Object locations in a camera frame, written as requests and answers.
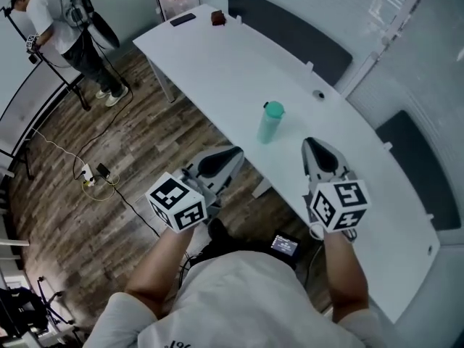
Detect person's left forearm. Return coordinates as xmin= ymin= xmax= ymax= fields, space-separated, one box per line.
xmin=125 ymin=226 xmax=196 ymax=320

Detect long black floor cable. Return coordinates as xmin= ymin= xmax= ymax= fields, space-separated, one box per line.
xmin=108 ymin=179 xmax=160 ymax=237

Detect white cable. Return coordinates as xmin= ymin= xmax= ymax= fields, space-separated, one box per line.
xmin=30 ymin=128 xmax=88 ymax=168

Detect thin black cable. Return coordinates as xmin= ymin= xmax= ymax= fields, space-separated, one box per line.
xmin=72 ymin=30 xmax=135 ymax=181

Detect teal water bottle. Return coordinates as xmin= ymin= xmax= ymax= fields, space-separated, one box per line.
xmin=257 ymin=114 xmax=282 ymax=145

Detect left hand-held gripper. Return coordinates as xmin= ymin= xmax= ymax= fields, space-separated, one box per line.
xmin=145 ymin=146 xmax=244 ymax=234

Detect person's black trousers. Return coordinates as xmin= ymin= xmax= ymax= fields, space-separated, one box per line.
xmin=201 ymin=239 xmax=297 ymax=268

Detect black chair with star base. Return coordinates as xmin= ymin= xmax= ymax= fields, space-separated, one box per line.
xmin=0 ymin=275 xmax=77 ymax=340

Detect white power strip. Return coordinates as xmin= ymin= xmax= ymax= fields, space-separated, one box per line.
xmin=81 ymin=163 xmax=97 ymax=188

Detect green round plastic cap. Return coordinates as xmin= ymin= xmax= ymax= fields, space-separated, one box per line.
xmin=263 ymin=101 xmax=286 ymax=120

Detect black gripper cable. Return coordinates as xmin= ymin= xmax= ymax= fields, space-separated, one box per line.
xmin=302 ymin=244 xmax=323 ymax=289

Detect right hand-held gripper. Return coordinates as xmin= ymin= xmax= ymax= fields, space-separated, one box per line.
xmin=301 ymin=137 xmax=371 ymax=233

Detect dark desk partition panel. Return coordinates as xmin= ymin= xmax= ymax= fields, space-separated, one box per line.
xmin=375 ymin=109 xmax=462 ymax=231
xmin=227 ymin=0 xmax=353 ymax=86

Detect whiteboard on black stand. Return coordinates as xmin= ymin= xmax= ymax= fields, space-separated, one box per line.
xmin=0 ymin=7 xmax=91 ymax=181

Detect small black display device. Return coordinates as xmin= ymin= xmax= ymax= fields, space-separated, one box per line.
xmin=268 ymin=233 xmax=302 ymax=260

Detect white table leg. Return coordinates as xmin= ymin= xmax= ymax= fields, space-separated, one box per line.
xmin=144 ymin=58 xmax=177 ymax=104
xmin=252 ymin=178 xmax=273 ymax=199

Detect white shelf unit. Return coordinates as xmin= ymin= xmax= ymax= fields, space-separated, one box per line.
xmin=0 ymin=172 xmax=30 ymax=264

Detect person's right forearm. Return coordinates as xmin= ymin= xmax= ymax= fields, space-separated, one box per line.
xmin=322 ymin=230 xmax=370 ymax=324

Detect person's left black shoe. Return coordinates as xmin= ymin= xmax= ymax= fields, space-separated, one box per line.
xmin=207 ymin=217 xmax=230 ymax=248

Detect person's white t-shirt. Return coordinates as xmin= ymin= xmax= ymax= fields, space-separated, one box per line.
xmin=83 ymin=250 xmax=385 ymax=348

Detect yellow cable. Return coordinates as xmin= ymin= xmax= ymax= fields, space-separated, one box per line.
xmin=81 ymin=174 xmax=120 ymax=201

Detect black phone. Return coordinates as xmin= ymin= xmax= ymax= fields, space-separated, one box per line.
xmin=170 ymin=13 xmax=196 ymax=28

